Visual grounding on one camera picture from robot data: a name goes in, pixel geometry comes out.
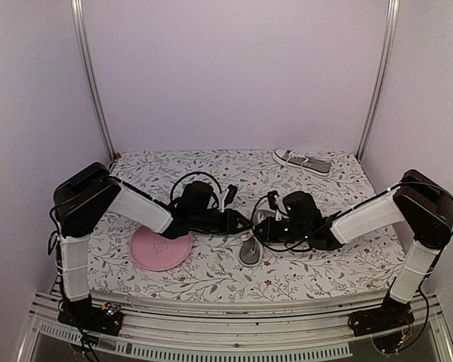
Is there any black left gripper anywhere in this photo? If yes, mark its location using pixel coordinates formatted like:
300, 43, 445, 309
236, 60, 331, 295
190, 209, 254, 236

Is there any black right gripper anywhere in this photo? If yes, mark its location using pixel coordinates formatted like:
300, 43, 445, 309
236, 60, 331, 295
253, 216, 310, 244

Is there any grey sneaker with red sole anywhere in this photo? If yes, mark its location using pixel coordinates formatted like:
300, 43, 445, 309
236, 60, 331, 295
239, 210, 275, 267

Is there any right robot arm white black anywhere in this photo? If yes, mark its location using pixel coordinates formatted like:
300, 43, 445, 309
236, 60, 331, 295
251, 169, 453, 336

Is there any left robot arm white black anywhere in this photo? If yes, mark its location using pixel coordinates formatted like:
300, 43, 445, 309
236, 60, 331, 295
49, 162, 251, 336

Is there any pink plastic plate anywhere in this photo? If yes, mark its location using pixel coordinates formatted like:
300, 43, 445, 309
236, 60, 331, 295
129, 226, 193, 272

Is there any floral patterned table mat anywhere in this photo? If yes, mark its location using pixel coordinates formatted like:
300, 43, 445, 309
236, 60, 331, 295
63, 149, 412, 305

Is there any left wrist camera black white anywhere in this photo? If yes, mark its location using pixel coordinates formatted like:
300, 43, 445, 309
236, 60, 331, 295
218, 185, 238, 213

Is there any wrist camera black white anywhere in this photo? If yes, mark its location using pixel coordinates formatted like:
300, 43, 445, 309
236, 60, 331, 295
218, 185, 238, 213
267, 191, 288, 221

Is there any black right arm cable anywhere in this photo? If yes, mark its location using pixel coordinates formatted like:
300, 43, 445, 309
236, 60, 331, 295
257, 198, 318, 254

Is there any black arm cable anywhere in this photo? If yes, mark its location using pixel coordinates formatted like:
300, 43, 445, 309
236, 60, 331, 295
257, 198, 318, 254
169, 172, 223, 204

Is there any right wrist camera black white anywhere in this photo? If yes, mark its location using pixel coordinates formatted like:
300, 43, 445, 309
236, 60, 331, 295
267, 191, 288, 221

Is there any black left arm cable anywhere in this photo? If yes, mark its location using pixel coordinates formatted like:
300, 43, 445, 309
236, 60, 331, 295
169, 172, 223, 204

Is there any aluminium front rail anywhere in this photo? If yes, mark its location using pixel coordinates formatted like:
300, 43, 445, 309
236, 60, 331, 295
17, 290, 453, 361

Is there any right aluminium frame post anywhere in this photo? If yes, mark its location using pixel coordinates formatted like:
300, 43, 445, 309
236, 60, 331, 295
356, 0, 400, 164

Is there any aluminium frame post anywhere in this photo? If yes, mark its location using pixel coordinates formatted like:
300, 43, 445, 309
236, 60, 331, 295
356, 0, 400, 164
70, 0, 117, 161

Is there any left aluminium frame post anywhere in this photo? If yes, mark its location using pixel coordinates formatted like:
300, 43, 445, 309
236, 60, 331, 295
70, 0, 117, 161

